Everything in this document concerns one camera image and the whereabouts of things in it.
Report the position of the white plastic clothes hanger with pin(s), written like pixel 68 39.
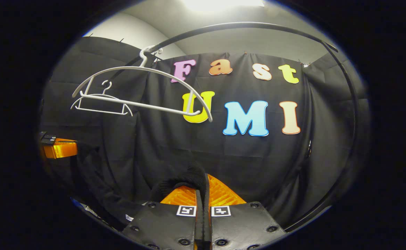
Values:
pixel 133 67
pixel 99 111

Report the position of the black knit garment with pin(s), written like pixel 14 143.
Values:
pixel 189 173

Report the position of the small ceiling light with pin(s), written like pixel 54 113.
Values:
pixel 305 65

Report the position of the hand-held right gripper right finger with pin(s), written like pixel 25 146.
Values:
pixel 241 225

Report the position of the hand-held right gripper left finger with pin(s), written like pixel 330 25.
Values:
pixel 165 225

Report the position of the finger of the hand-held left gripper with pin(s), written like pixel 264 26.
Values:
pixel 62 149
pixel 47 135

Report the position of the black metal clothes rack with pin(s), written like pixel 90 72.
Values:
pixel 237 25

